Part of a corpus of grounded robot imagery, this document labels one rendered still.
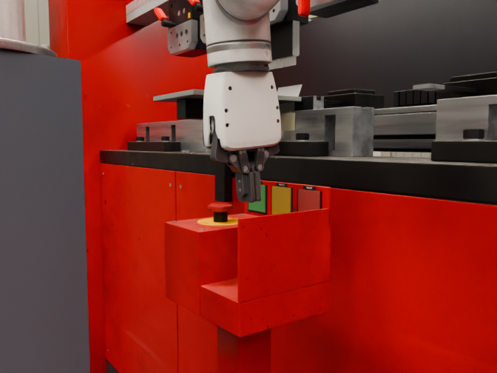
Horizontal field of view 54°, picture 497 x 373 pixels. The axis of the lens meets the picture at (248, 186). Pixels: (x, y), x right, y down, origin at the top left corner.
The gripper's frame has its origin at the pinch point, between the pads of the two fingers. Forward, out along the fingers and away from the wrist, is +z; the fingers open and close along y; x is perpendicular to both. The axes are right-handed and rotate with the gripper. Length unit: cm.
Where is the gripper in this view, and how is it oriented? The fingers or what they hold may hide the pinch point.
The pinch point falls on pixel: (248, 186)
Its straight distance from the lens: 65.6
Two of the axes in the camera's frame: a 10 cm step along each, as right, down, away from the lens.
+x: 6.0, 0.7, -8.0
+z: 0.7, 9.9, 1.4
